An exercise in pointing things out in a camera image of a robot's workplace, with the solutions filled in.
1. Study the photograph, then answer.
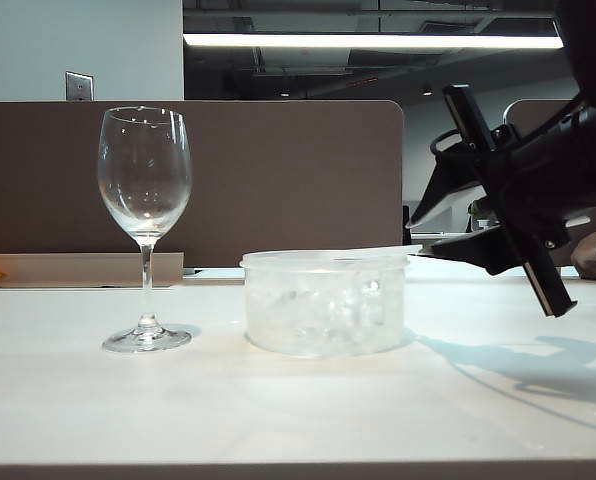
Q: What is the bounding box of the white background desk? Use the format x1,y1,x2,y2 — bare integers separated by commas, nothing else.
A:
410,230,499,251

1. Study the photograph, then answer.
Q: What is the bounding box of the narrow brown desk partition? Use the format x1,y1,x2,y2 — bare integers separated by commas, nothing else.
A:
503,98,596,268

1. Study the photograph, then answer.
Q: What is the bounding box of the green potted plant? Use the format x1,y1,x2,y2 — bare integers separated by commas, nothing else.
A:
467,198,492,231

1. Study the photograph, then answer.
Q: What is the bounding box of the long ceiling light strip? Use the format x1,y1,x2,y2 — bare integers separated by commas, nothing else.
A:
182,33,565,50

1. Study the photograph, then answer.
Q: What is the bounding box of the grey background partition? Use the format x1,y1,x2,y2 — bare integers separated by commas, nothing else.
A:
403,197,453,234

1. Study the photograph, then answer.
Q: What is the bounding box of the ice cube heap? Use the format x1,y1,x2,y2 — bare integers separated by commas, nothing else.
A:
250,279,399,352

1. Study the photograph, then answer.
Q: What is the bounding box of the translucent plastic ice shovel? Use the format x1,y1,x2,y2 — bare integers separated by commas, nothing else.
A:
327,243,425,262

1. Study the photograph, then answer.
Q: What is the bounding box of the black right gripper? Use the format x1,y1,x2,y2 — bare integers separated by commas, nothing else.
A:
406,83,596,319

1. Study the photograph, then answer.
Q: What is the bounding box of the brown crumpled bag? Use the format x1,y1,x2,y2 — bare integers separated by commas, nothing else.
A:
571,231,596,280

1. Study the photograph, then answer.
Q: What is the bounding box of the clear wine glass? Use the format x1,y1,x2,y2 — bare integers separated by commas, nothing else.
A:
96,106,194,354

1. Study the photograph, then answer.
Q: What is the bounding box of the grey wall switch plate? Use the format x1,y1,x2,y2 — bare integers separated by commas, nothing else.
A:
65,71,95,102

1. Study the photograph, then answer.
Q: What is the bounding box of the grey ceiling air duct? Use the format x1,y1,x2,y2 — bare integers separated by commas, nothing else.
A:
251,47,354,77

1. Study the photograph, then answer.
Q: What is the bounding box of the wide brown desk partition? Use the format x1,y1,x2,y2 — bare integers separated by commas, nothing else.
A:
0,99,405,269

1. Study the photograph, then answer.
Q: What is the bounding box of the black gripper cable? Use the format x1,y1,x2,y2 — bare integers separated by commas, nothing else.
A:
429,129,467,157

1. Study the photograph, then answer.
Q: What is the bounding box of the translucent round plastic container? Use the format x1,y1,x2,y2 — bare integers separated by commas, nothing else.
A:
241,249,410,359

